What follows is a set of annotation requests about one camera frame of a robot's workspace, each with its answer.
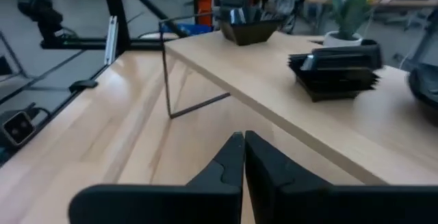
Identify blue box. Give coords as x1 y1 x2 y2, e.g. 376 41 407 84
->
159 23 214 37

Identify green potted plant leaves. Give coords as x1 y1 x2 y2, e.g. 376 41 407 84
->
316 0 381 42

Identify white plant pot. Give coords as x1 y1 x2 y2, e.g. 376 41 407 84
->
322 30 363 49

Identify black table clamp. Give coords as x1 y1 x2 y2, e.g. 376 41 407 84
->
68 79 99 93

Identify wooden shelf riser black legs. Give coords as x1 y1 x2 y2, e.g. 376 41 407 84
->
158 11 438 186

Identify small brass-framed camera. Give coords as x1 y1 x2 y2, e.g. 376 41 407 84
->
0 110 37 148

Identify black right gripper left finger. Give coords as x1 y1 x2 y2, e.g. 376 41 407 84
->
67 131 245 224

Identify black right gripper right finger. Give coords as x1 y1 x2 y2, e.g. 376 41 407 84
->
244 129 438 224

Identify silver frame bracket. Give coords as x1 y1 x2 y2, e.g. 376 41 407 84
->
104 15 119 66

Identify black aluminium table frame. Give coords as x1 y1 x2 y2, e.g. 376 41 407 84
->
0 0 192 165

